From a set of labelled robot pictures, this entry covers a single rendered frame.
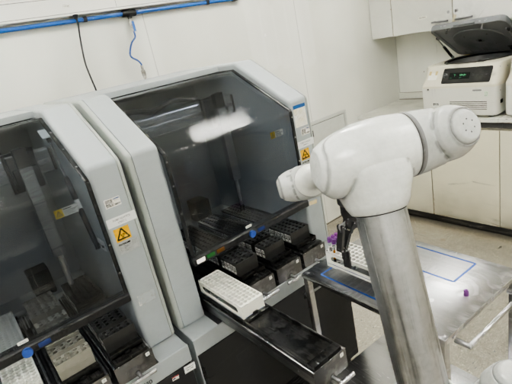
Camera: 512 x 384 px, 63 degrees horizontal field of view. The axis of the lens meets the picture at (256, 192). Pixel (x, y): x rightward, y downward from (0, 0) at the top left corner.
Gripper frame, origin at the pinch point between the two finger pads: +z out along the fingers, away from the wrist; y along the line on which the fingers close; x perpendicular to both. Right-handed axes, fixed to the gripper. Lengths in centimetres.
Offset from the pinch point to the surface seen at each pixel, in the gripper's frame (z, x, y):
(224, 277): 5, 38, -35
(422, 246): 9.4, -5.1, 30.9
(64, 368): 5, 37, -97
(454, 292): 9.3, -29.7, 11.0
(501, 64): -32, 44, 199
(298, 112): -46, 42, 20
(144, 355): 12, 30, -74
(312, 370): 11.0, -18.0, -42.1
